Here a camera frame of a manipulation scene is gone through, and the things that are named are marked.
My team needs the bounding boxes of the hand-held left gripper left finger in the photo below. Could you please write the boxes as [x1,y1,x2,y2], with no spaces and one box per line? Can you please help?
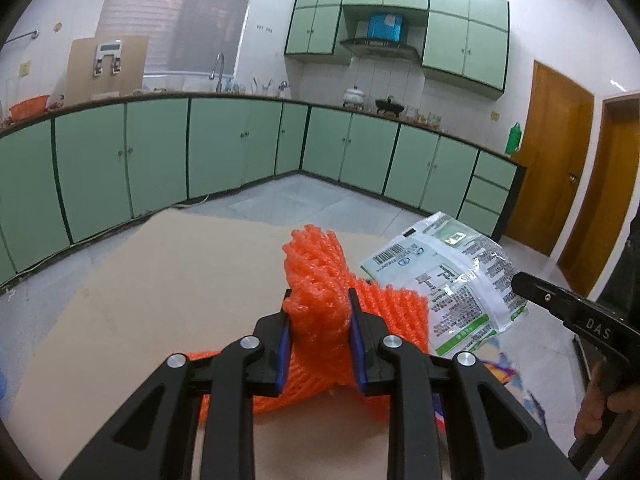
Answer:
[60,287,293,480]

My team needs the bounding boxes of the chrome kitchen faucet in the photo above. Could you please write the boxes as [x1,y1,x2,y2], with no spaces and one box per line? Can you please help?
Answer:
[209,52,226,93]

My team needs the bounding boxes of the green white plastic package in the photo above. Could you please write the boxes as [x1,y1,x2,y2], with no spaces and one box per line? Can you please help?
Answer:
[359,211,529,358]

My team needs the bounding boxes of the person's right hand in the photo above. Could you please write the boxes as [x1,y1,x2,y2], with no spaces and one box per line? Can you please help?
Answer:
[574,359,640,440]

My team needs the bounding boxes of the green bottle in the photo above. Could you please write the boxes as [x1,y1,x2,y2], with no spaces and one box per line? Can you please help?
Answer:
[505,122,523,157]

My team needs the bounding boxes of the large orange foam net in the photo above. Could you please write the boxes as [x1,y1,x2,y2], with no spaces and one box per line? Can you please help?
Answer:
[187,225,431,423]

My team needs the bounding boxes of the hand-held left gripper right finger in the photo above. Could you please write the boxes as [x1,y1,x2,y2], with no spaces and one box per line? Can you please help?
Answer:
[347,287,583,480]

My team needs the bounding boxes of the black wok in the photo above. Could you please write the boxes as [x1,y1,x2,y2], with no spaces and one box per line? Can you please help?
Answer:
[375,95,405,116]

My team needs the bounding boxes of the cardboard board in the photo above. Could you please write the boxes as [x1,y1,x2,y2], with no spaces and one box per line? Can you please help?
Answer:
[64,35,150,107]

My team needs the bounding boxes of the orange basin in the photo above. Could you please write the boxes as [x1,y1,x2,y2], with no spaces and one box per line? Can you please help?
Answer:
[8,95,52,121]

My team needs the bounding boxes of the green base cabinets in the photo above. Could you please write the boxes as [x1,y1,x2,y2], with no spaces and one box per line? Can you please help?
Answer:
[0,91,528,288]

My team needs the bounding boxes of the row of glass jars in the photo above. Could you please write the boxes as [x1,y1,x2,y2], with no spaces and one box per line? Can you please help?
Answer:
[405,107,443,128]

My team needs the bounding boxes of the floral tablecloth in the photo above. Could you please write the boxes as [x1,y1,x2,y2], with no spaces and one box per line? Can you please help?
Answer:
[480,335,556,441]

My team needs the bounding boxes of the wooden door with handle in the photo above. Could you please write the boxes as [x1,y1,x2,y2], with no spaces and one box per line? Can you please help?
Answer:
[502,60,596,256]

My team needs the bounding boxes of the metal wall rail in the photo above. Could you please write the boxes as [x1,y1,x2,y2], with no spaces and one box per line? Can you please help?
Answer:
[2,30,40,47]

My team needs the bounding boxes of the white plastic bracket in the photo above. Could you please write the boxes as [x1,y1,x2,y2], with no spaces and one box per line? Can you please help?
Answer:
[94,41,124,77]

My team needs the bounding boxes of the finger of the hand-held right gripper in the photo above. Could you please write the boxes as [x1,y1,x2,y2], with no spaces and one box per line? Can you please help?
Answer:
[511,271,582,323]

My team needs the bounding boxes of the blue box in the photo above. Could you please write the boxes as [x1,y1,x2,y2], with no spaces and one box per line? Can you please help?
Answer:
[366,12,405,42]

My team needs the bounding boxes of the plain wooden door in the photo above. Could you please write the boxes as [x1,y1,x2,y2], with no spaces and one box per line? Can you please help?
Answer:
[557,91,640,301]

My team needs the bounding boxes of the green wall cabinets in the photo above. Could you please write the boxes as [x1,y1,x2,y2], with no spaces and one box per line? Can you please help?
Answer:
[284,0,511,102]

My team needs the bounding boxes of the beige tablecloth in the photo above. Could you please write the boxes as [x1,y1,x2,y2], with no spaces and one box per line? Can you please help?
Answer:
[0,208,506,480]

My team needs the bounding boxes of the window with blinds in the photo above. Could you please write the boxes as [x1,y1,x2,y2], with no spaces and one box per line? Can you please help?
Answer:
[95,0,261,76]

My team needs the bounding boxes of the black range hood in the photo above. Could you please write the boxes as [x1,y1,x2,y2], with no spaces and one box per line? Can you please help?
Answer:
[339,37,421,63]

